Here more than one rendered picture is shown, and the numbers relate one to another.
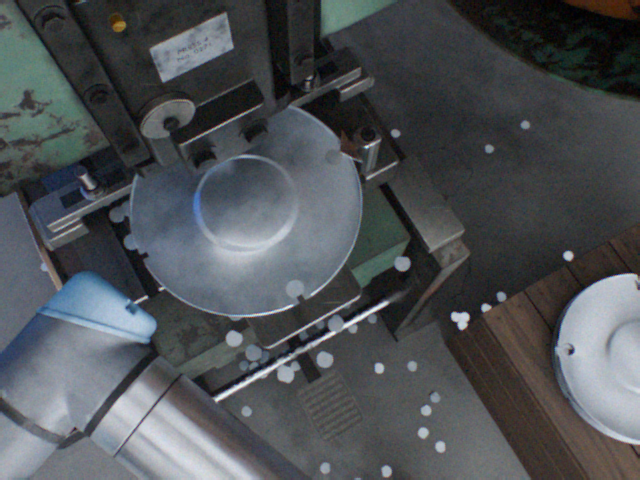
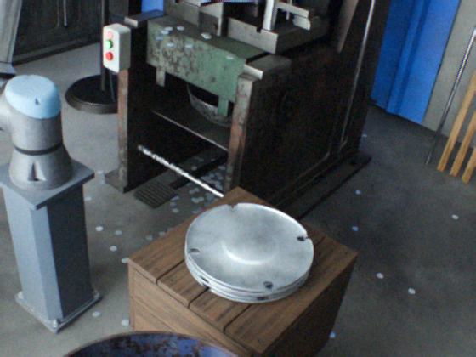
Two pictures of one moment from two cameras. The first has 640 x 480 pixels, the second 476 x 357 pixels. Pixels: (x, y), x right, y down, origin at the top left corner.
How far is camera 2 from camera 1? 1.46 m
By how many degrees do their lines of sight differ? 49
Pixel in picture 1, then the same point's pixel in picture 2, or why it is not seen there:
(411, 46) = (416, 225)
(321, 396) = (159, 188)
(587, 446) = (172, 239)
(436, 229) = (256, 65)
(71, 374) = not seen: outside the picture
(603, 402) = (206, 228)
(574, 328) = (250, 211)
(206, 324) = (172, 24)
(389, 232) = (244, 54)
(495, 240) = not seen: hidden behind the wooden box
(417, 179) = (278, 60)
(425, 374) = not seen: hidden behind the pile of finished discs
